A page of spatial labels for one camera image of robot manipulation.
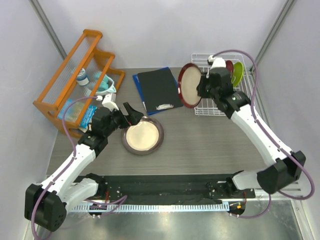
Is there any white wire dish rack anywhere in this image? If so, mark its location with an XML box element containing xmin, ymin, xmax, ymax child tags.
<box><xmin>191</xmin><ymin>49</ymin><xmax>257</xmax><ymax>117</ymax></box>

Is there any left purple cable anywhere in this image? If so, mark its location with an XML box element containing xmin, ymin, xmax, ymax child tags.
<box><xmin>31</xmin><ymin>95</ymin><xmax>129</xmax><ymax>240</ymax></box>

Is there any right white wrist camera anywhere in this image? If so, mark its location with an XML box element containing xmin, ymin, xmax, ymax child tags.
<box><xmin>207</xmin><ymin>55</ymin><xmax>226</xmax><ymax>72</ymax></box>

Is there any purple cable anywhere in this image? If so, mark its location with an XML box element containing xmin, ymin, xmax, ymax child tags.
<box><xmin>211</xmin><ymin>49</ymin><xmax>315</xmax><ymax>219</ymax></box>
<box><xmin>31</xmin><ymin>95</ymin><xmax>129</xmax><ymax>240</ymax></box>

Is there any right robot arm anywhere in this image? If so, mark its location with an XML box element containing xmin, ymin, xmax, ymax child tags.
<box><xmin>197</xmin><ymin>67</ymin><xmax>306</xmax><ymax>198</ymax></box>

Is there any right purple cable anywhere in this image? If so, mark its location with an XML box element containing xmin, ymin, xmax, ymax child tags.
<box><xmin>211</xmin><ymin>49</ymin><xmax>315</xmax><ymax>219</ymax></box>

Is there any black clipboard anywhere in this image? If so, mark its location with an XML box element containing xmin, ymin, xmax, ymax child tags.
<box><xmin>137</xmin><ymin>68</ymin><xmax>184</xmax><ymax>113</ymax></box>

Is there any orange wooden shelf rack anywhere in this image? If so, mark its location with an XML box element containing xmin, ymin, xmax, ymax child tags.
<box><xmin>33</xmin><ymin>29</ymin><xmax>125</xmax><ymax>134</ymax></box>

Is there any dark red small plate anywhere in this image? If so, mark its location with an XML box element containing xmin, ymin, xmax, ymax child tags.
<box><xmin>225</xmin><ymin>60</ymin><xmax>234</xmax><ymax>76</ymax></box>

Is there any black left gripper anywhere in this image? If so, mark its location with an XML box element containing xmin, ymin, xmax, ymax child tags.
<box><xmin>104</xmin><ymin>102</ymin><xmax>143</xmax><ymax>137</ymax></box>

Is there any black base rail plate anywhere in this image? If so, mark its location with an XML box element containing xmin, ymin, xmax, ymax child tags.
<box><xmin>90</xmin><ymin>174</ymin><xmax>256</xmax><ymax>205</ymax></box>

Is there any green plate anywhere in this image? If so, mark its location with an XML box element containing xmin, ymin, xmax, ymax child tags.
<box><xmin>231</xmin><ymin>62</ymin><xmax>244</xmax><ymax>88</ymax></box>

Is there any dark grey cream plate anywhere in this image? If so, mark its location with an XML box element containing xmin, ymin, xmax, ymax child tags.
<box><xmin>121</xmin><ymin>116</ymin><xmax>165</xmax><ymax>155</ymax></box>

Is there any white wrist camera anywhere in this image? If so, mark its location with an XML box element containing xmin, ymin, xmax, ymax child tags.
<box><xmin>96</xmin><ymin>93</ymin><xmax>119</xmax><ymax>112</ymax></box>
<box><xmin>207</xmin><ymin>55</ymin><xmax>226</xmax><ymax>72</ymax></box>

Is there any red rimmed cream plate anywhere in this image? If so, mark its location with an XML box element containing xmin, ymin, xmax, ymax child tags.
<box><xmin>177</xmin><ymin>63</ymin><xmax>202</xmax><ymax>109</ymax></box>

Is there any blue packet box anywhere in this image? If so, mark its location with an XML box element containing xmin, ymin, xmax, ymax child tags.
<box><xmin>57</xmin><ymin>99</ymin><xmax>97</xmax><ymax>133</ymax></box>

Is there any teal tape dispenser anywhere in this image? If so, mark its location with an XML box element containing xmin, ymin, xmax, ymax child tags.
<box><xmin>87</xmin><ymin>71</ymin><xmax>117</xmax><ymax>96</ymax></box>

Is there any blue folder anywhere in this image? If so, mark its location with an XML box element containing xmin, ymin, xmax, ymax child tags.
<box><xmin>132</xmin><ymin>66</ymin><xmax>186</xmax><ymax>116</ymax></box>

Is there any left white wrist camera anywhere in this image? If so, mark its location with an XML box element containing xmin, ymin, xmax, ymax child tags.
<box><xmin>96</xmin><ymin>93</ymin><xmax>119</xmax><ymax>112</ymax></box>

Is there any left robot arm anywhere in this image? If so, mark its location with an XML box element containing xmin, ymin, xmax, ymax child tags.
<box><xmin>24</xmin><ymin>102</ymin><xmax>144</xmax><ymax>232</ymax></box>

